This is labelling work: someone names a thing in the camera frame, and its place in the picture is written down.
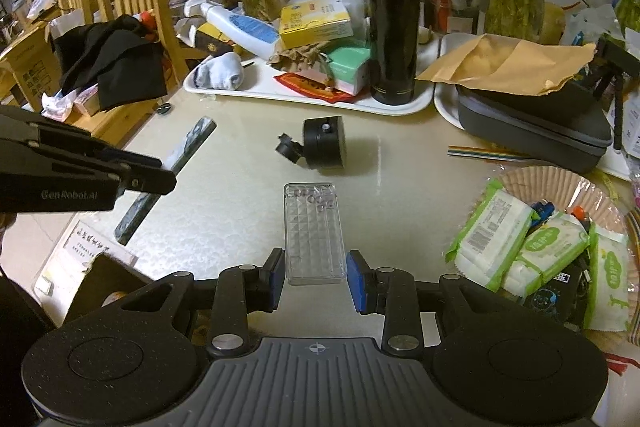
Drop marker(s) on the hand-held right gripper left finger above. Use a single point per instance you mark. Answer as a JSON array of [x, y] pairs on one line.
[[274, 279]]

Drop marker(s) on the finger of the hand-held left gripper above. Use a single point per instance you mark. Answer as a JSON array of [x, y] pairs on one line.
[[150, 181], [60, 142]]

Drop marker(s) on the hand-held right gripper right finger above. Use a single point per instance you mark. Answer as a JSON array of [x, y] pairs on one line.
[[357, 282]]

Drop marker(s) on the dark glossy bar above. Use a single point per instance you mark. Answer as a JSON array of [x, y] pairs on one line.
[[190, 147]]

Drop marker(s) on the clear plastic phone case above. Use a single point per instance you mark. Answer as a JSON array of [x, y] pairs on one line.
[[315, 232]]

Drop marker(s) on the cardboard box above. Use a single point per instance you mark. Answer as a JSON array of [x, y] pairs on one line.
[[107, 274]]

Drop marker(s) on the printed paper sheet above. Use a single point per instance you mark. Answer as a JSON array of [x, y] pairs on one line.
[[75, 242]]

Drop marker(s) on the small black round lid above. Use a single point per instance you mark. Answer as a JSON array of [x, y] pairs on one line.
[[163, 108]]

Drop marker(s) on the cardboard carton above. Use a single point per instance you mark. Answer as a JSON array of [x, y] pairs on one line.
[[25, 67]]

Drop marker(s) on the black cloth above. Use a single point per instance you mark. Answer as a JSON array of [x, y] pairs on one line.
[[115, 62]]

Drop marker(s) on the white sock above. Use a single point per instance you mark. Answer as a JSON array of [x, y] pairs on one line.
[[220, 72]]

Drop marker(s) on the white rectangular tray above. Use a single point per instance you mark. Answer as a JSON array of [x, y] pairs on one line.
[[260, 99]]

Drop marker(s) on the green white wet wipes pack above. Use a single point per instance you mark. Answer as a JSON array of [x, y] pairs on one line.
[[545, 252], [487, 237], [610, 277]]

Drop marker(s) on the black box with gold emblem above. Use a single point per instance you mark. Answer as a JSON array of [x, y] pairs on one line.
[[210, 42]]

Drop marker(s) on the white blue lotion bottle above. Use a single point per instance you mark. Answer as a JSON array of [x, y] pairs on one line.
[[240, 27]]

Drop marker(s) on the red packet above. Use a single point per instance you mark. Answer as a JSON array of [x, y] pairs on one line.
[[310, 89]]

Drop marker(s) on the crumpled brown paper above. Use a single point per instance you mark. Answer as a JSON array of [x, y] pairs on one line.
[[300, 56]]

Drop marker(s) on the black printed packet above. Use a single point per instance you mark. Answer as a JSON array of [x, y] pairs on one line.
[[555, 294]]

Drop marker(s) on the white round tray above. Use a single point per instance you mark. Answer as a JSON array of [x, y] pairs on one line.
[[447, 102]]

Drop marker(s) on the pleated paper basket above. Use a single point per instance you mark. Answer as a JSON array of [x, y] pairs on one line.
[[540, 182]]

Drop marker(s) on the green white box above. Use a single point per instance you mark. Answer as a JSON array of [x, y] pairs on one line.
[[350, 67]]

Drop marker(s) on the yellow box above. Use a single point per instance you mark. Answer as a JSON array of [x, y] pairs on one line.
[[312, 24]]

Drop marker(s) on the black zip case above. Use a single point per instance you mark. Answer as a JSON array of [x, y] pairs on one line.
[[535, 127]]

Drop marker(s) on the black thermos bottle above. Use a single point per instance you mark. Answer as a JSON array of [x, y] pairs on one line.
[[392, 22]]

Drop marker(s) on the brown envelope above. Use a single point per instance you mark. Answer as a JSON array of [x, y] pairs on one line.
[[505, 62]]

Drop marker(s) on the black mini tripod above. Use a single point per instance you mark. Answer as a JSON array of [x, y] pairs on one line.
[[620, 57]]

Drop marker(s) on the white plastic bag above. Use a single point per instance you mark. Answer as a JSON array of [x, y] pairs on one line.
[[592, 24]]

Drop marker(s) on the black cylindrical camera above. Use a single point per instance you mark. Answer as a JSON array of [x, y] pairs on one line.
[[325, 144]]

